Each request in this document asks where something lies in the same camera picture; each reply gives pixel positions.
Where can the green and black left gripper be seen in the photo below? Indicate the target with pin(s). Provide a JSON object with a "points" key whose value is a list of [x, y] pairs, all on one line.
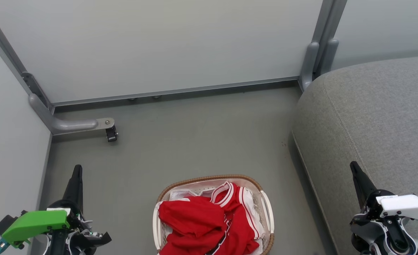
{"points": [[35, 223]]}

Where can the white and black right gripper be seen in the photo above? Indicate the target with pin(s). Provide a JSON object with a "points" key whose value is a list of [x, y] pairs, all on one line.
{"points": [[403, 207]]}

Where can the red jersey with white trim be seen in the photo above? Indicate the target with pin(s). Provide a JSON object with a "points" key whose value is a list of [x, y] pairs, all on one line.
{"points": [[198, 221]]}

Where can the grey fabric sofa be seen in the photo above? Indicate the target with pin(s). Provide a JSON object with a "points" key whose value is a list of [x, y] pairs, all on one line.
{"points": [[371, 117]]}

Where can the black caster wheel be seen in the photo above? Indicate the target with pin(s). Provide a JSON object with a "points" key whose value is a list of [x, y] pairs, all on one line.
{"points": [[112, 134]]}

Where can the white laundry basket brown rim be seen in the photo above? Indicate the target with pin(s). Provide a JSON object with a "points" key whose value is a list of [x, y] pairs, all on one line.
{"points": [[267, 212]]}

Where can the grey partition foot with post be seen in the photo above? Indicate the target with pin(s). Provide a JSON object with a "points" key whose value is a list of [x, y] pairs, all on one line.
{"points": [[67, 125]]}

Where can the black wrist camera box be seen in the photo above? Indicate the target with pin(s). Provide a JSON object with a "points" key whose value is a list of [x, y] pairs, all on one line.
{"points": [[4, 222]]}

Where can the grey partition bottom rail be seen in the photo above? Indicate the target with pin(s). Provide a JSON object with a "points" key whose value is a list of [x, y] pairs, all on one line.
{"points": [[180, 91]]}

